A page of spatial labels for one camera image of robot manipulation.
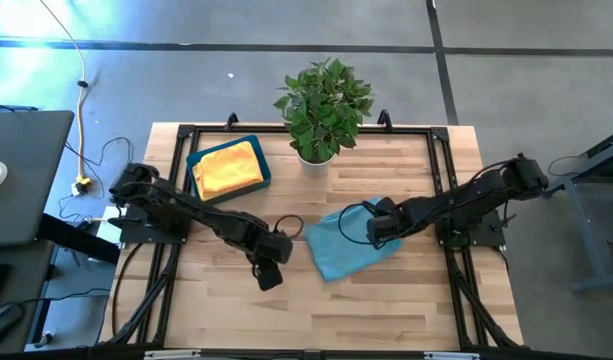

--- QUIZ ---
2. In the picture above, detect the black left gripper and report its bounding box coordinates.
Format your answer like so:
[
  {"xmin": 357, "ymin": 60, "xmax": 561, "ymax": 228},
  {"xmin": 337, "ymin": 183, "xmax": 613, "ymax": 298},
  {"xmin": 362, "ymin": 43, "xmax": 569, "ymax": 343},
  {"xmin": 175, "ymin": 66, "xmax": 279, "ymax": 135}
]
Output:
[{"xmin": 245, "ymin": 230, "xmax": 295, "ymax": 292}]

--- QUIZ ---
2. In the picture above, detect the light blue microfiber towel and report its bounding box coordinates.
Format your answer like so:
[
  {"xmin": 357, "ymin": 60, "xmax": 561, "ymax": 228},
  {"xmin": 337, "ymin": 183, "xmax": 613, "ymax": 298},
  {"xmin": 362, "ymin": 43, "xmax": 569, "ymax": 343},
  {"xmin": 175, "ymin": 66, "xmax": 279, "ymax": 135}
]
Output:
[{"xmin": 304, "ymin": 195, "xmax": 405, "ymax": 284}]

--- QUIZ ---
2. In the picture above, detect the teal plastic bin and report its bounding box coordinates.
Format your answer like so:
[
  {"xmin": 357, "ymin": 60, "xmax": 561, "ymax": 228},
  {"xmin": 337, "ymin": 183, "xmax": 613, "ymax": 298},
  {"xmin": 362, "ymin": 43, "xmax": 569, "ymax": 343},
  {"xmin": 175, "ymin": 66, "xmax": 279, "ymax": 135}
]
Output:
[{"xmin": 185, "ymin": 134, "xmax": 273, "ymax": 206}]

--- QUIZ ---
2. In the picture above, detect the orange microfiber towel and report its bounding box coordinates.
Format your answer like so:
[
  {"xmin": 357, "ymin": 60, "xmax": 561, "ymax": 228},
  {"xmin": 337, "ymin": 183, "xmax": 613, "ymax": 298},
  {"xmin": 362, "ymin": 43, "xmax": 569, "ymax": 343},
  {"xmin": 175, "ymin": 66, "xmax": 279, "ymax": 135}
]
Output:
[{"xmin": 191, "ymin": 140, "xmax": 265, "ymax": 202}]

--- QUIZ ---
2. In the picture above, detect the green plant in white pot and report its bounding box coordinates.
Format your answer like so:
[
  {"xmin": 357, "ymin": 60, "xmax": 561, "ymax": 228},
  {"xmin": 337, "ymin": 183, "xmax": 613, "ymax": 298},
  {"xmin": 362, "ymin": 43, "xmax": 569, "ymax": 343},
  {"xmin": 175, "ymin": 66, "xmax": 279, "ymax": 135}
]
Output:
[{"xmin": 273, "ymin": 57, "xmax": 375, "ymax": 180}]

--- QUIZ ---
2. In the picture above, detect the small white box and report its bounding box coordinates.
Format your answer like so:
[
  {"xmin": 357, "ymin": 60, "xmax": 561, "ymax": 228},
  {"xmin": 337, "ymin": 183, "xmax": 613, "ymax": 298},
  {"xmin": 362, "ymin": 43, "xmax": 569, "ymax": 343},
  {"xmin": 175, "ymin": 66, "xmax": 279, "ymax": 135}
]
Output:
[{"xmin": 95, "ymin": 205, "xmax": 125, "ymax": 246}]

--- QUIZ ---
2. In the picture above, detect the yellow plug white socket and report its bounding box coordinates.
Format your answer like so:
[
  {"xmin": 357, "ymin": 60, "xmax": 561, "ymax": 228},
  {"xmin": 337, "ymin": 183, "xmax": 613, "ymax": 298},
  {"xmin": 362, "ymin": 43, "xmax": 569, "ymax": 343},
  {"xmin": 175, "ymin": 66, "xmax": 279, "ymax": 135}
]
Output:
[{"xmin": 70, "ymin": 174, "xmax": 94, "ymax": 197}]

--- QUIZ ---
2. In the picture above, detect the black side desk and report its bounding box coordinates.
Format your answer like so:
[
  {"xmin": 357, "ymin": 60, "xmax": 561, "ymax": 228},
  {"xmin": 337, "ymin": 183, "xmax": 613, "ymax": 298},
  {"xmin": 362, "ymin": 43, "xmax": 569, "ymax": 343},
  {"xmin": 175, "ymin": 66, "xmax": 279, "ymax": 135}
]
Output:
[{"xmin": 0, "ymin": 213, "xmax": 122, "ymax": 354}]

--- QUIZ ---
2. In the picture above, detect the dark grey side desk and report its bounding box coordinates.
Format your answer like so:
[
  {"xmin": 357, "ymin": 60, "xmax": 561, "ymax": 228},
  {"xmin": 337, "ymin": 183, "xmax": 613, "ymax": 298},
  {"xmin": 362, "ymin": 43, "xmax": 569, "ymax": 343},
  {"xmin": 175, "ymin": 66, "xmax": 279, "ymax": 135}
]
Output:
[{"xmin": 0, "ymin": 109, "xmax": 76, "ymax": 247}]

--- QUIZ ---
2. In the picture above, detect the black computer mouse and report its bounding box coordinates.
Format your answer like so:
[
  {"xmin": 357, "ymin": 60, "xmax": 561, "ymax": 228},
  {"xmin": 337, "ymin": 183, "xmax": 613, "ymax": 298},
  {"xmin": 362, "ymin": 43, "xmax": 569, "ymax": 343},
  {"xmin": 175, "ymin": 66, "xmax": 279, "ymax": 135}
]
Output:
[{"xmin": 0, "ymin": 302, "xmax": 26, "ymax": 351}]

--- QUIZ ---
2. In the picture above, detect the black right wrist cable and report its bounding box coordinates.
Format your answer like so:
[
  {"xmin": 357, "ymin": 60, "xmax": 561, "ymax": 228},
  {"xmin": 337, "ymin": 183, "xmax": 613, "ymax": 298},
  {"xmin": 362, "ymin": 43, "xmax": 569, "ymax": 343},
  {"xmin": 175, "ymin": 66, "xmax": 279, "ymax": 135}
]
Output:
[{"xmin": 337, "ymin": 200, "xmax": 387, "ymax": 251}]

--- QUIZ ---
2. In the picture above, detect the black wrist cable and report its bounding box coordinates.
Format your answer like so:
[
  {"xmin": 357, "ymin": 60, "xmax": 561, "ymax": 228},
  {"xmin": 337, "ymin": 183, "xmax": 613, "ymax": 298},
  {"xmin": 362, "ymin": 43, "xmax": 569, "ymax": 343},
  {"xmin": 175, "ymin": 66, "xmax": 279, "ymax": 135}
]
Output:
[
  {"xmin": 273, "ymin": 214, "xmax": 306, "ymax": 241},
  {"xmin": 337, "ymin": 200, "xmax": 387, "ymax": 251}
]

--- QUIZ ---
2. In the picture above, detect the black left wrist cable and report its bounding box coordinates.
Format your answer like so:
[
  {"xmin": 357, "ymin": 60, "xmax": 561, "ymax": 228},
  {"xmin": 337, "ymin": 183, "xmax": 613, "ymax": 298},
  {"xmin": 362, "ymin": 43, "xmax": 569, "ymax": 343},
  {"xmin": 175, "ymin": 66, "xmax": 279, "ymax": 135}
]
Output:
[{"xmin": 273, "ymin": 214, "xmax": 306, "ymax": 241}]

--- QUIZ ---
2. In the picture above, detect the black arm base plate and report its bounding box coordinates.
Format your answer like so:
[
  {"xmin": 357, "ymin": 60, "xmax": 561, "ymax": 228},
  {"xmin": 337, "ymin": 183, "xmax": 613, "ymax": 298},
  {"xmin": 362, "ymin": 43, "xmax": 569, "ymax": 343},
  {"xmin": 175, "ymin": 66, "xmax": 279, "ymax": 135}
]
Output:
[
  {"xmin": 108, "ymin": 204, "xmax": 190, "ymax": 246},
  {"xmin": 435, "ymin": 208, "xmax": 507, "ymax": 250}
]

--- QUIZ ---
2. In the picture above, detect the white bracket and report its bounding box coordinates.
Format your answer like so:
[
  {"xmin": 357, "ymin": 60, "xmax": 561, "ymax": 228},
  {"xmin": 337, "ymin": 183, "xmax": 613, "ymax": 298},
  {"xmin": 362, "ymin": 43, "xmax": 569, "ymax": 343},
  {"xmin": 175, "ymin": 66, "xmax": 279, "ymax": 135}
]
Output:
[
  {"xmin": 144, "ymin": 349, "xmax": 202, "ymax": 360},
  {"xmin": 424, "ymin": 351, "xmax": 481, "ymax": 360}
]

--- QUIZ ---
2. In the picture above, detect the black aluminium table frame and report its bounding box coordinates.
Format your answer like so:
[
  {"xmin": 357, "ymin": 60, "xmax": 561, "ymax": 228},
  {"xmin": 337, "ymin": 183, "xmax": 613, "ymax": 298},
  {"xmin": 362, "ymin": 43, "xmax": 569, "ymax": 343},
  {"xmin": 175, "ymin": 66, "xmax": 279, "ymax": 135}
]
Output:
[{"xmin": 98, "ymin": 109, "xmax": 526, "ymax": 360}]

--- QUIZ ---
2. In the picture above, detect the dark cable beside frame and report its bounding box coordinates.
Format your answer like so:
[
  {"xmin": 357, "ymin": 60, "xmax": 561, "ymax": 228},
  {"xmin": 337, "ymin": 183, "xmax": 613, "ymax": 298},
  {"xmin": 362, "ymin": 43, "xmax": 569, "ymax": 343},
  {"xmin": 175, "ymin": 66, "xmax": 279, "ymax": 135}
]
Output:
[{"xmin": 110, "ymin": 242, "xmax": 145, "ymax": 336}]

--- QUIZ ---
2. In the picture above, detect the thin black floor cable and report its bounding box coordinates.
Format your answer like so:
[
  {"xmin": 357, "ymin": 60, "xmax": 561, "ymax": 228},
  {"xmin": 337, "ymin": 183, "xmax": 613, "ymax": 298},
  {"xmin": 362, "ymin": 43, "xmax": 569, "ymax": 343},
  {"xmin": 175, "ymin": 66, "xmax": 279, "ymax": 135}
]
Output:
[{"xmin": 58, "ymin": 135, "xmax": 142, "ymax": 221}]

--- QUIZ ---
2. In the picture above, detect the blue-grey metal table frame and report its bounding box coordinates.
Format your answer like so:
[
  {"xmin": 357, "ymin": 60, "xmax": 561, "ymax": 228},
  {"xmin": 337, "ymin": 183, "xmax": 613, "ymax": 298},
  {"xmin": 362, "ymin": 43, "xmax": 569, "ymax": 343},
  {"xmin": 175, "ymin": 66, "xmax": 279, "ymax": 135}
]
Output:
[{"xmin": 537, "ymin": 127, "xmax": 613, "ymax": 295}]

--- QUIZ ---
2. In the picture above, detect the yellow floor cable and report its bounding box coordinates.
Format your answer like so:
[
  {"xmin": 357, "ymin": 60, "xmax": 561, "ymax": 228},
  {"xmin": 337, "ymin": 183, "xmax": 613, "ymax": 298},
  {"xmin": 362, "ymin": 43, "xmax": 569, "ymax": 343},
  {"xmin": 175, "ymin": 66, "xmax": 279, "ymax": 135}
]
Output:
[{"xmin": 38, "ymin": 0, "xmax": 87, "ymax": 181}]

